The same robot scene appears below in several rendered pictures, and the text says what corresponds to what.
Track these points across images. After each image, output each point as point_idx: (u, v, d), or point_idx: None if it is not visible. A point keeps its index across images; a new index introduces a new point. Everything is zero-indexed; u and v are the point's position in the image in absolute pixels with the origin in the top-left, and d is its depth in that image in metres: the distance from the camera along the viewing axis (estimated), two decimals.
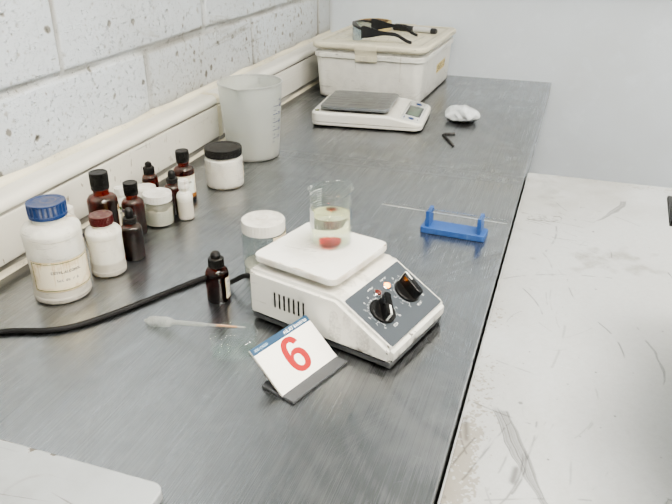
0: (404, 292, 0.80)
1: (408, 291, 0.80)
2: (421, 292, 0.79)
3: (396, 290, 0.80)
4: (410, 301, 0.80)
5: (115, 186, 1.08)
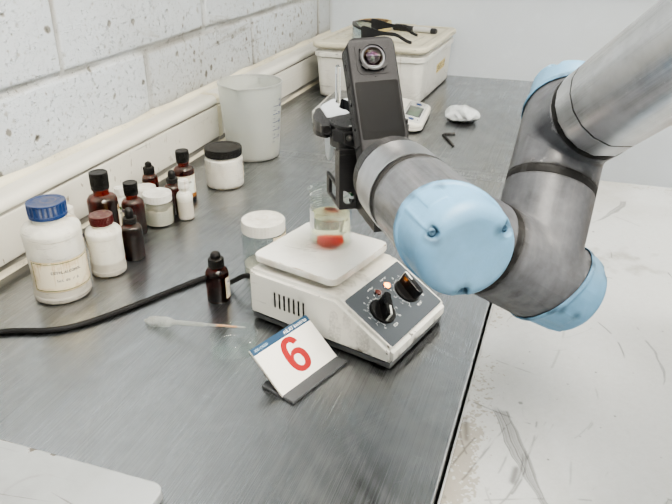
0: (404, 292, 0.80)
1: (408, 291, 0.80)
2: (421, 292, 0.79)
3: (396, 290, 0.80)
4: (410, 301, 0.80)
5: (115, 186, 1.08)
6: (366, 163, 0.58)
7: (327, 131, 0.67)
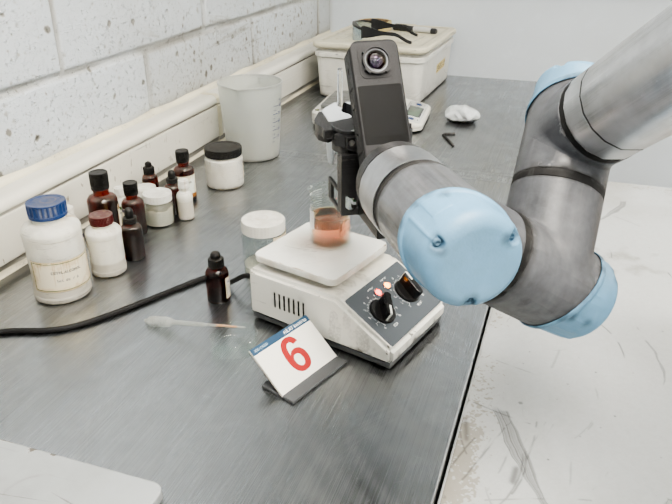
0: (404, 292, 0.80)
1: (408, 291, 0.80)
2: (421, 292, 0.79)
3: (396, 290, 0.80)
4: (410, 301, 0.80)
5: (115, 186, 1.08)
6: (369, 169, 0.57)
7: (329, 136, 0.66)
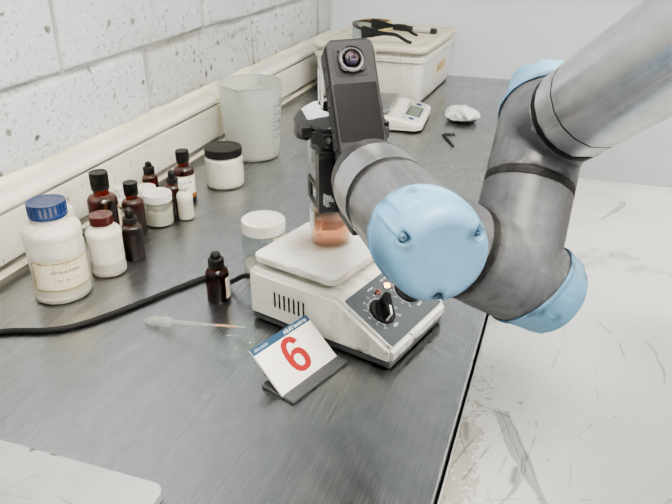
0: (404, 292, 0.80)
1: None
2: None
3: (396, 290, 0.80)
4: (410, 301, 0.80)
5: (115, 186, 1.08)
6: (343, 166, 0.57)
7: (307, 133, 0.67)
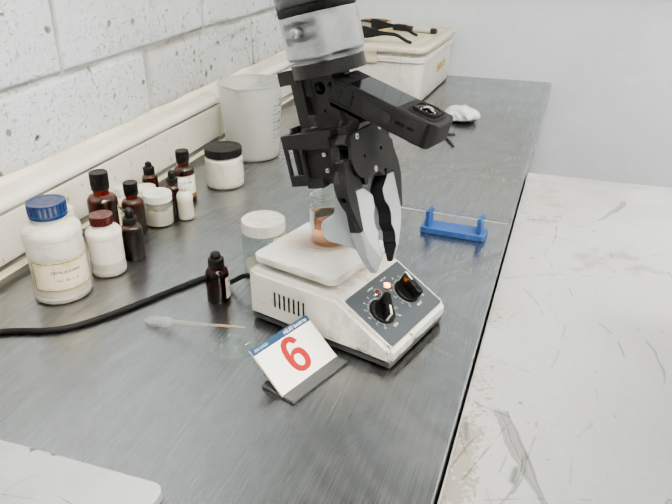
0: (404, 292, 0.80)
1: (408, 291, 0.80)
2: (421, 292, 0.79)
3: (396, 290, 0.80)
4: (410, 301, 0.80)
5: (115, 186, 1.08)
6: None
7: (384, 142, 0.70)
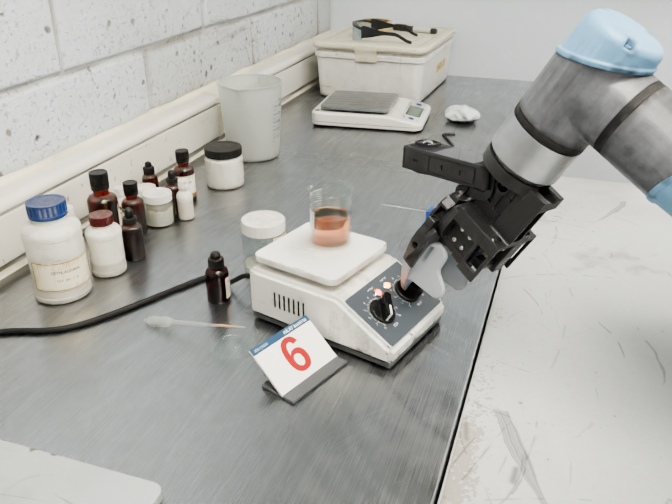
0: (404, 292, 0.80)
1: (408, 291, 0.80)
2: (421, 292, 0.79)
3: (396, 290, 0.80)
4: (410, 301, 0.80)
5: (115, 186, 1.08)
6: (496, 140, 0.65)
7: (435, 221, 0.71)
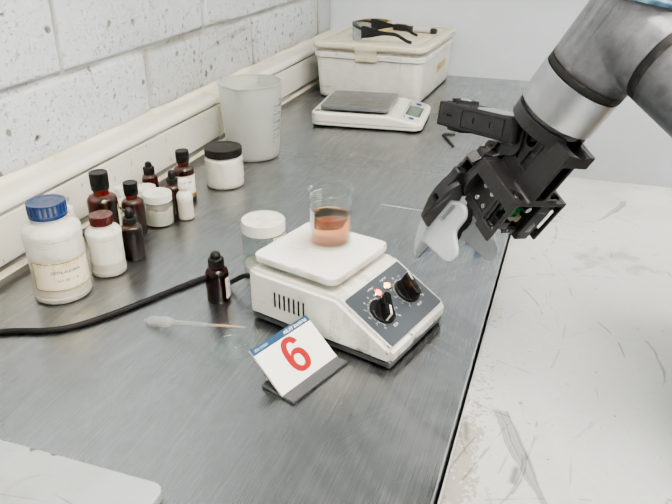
0: (403, 291, 0.80)
1: (407, 290, 0.80)
2: (419, 292, 0.79)
3: (395, 288, 0.81)
4: (407, 300, 0.80)
5: (115, 186, 1.08)
6: (527, 87, 0.62)
7: (460, 173, 0.68)
